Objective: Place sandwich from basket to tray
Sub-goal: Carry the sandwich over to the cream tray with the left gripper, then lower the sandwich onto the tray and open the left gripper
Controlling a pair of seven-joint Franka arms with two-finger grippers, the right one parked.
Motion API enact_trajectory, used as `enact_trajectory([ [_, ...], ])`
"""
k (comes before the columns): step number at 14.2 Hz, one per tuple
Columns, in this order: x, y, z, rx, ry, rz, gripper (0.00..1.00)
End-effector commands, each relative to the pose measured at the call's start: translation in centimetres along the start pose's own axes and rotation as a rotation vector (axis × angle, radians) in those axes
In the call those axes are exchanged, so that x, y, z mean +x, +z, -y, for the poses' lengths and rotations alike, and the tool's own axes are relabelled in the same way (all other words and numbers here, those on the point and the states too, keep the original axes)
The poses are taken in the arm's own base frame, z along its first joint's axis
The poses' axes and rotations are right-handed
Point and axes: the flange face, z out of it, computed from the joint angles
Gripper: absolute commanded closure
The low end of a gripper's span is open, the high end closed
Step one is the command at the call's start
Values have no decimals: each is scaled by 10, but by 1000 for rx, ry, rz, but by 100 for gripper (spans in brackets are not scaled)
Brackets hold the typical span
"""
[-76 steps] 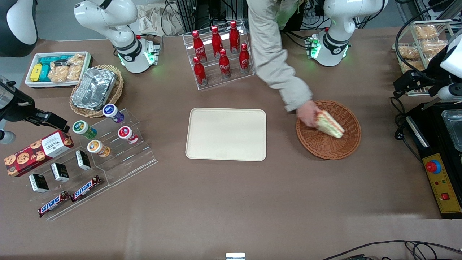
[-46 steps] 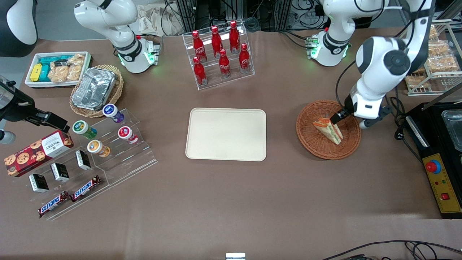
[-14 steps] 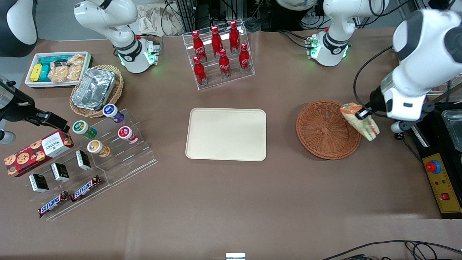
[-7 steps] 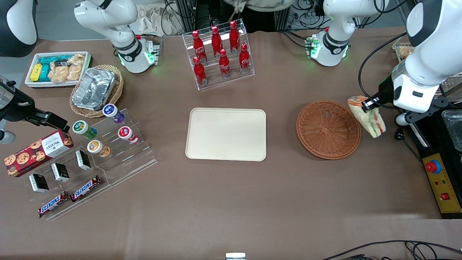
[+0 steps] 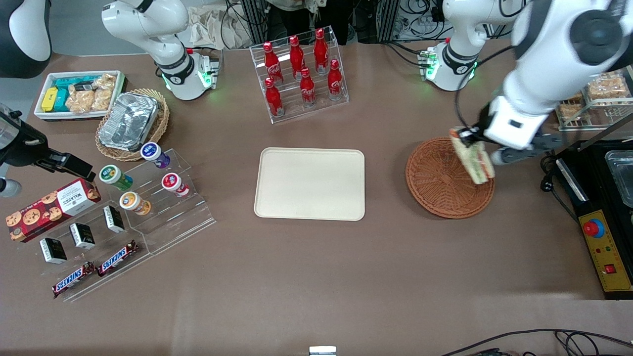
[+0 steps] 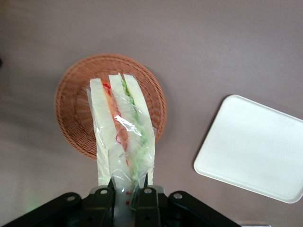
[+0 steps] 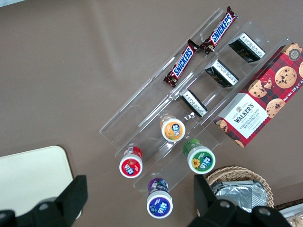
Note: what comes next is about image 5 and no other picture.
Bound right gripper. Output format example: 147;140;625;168
0;105;96;182

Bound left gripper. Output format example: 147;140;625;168
457;96;543;150

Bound triangle sandwich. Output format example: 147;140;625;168
449;128;496;185

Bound round brown wicker basket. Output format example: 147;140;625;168
405;137;496;220

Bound light wicker basket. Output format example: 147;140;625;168
95;88;170;162

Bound beige rectangular tray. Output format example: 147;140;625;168
254;147;366;222

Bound red Walkers cookie box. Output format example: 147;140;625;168
6;178;102;243

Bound green lid yogurt cup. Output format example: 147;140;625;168
99;164;134;191

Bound white plastic bin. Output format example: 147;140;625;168
34;70;127;122

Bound yellow snack box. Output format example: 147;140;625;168
41;87;59;113

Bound small black box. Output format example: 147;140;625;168
69;223;96;250
39;238;68;265
102;205;125;233

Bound aluminium foil container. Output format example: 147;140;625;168
98;92;159;152

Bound orange lid yogurt cup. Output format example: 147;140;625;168
119;191;152;216

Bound purple lid yogurt cup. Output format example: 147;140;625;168
140;142;171;169

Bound bagged bread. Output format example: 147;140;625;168
587;73;632;101
559;94;586;122

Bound clear acrylic snack stand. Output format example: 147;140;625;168
15;198;150;303

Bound Snickers bar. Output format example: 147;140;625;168
52;262;95;299
96;240;139;277

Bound red lid yogurt cup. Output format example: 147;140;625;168
161;173;190;198

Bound black machine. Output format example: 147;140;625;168
554;140;633;301

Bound clear pastry rack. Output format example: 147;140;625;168
554;67;633;132

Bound clear acrylic cup stand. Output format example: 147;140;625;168
101;148;217;256

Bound red emergency button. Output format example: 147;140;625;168
583;218;606;239

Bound metal pan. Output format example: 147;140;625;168
604;150;633;208

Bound red cola bottle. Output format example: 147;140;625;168
289;36;306;80
314;28;330;74
264;78;285;118
263;42;284;86
300;67;317;108
327;59;344;101

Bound yellow control panel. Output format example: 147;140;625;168
579;210;633;293

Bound clear acrylic bottle rack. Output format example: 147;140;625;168
250;26;350;124

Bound crumpled beige bag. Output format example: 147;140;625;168
185;5;255;50

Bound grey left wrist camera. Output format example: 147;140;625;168
491;133;567;167

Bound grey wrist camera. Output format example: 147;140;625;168
491;133;567;167
0;178;23;198

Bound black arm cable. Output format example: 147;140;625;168
453;44;517;131

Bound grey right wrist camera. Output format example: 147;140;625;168
0;178;23;198

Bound black power cable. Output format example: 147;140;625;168
539;153;580;224

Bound black floor cables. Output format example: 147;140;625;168
440;328;633;356

